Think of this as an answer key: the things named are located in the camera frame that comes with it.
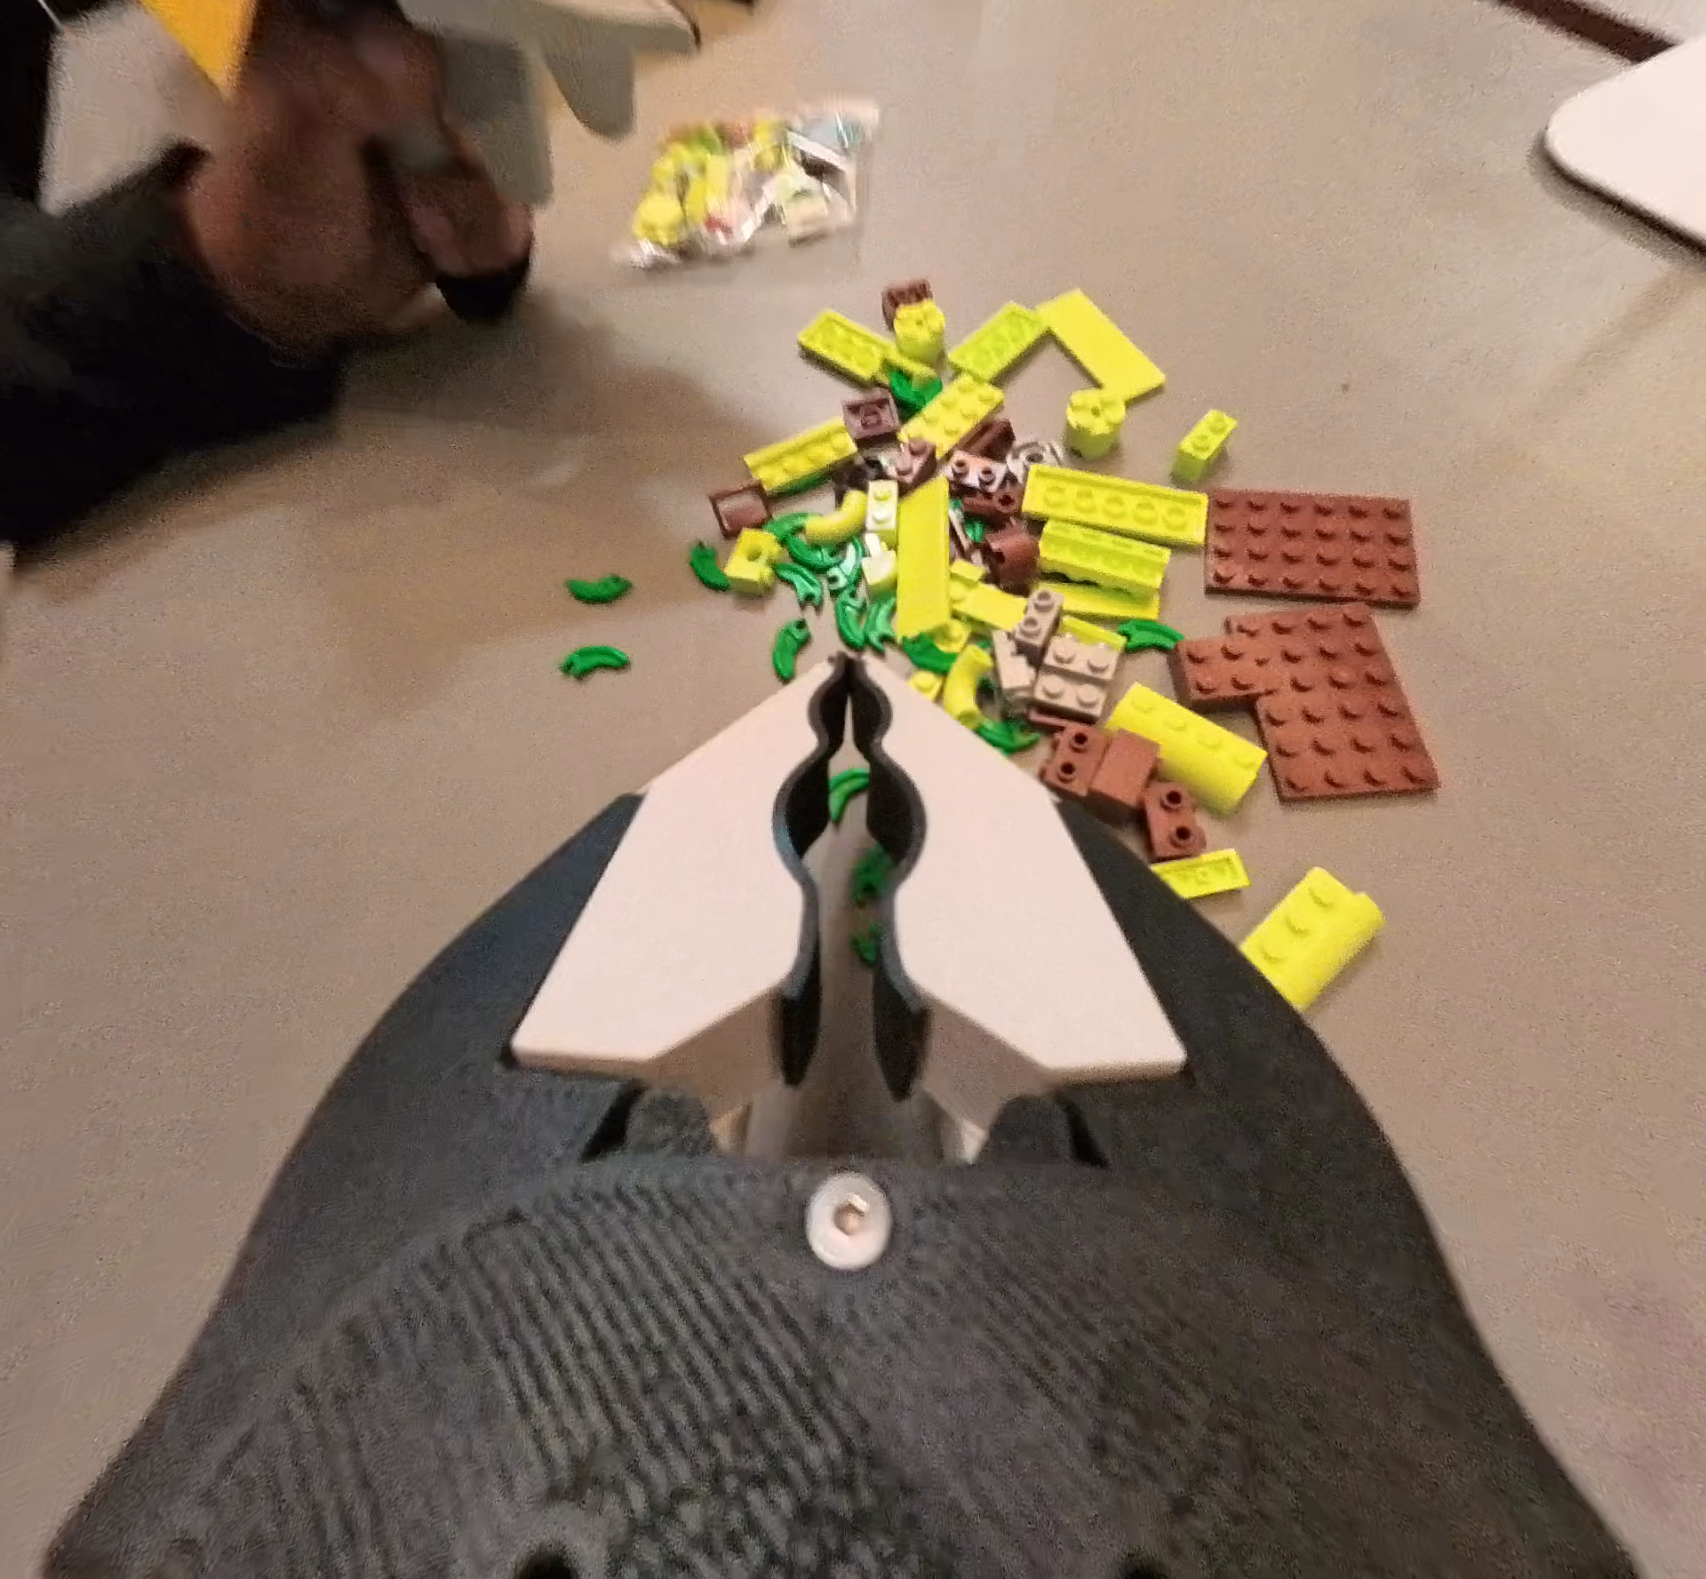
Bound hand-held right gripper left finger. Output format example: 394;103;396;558
508;652;854;1156

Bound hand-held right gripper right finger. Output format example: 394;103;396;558
852;654;1190;1162

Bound large brown studded plate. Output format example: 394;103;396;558
1201;489;1420;611
1169;603;1443;803

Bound pile of toy bricks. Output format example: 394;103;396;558
556;276;1391;1016

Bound person's left forearm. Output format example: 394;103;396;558
0;145;350;554

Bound person's left hand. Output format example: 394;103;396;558
187;0;538;343

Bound small sealed bag of pieces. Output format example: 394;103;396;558
610;96;883;274

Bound lime flat tile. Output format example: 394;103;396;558
1036;289;1167;399

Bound white monitor stand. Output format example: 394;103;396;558
1543;32;1706;256

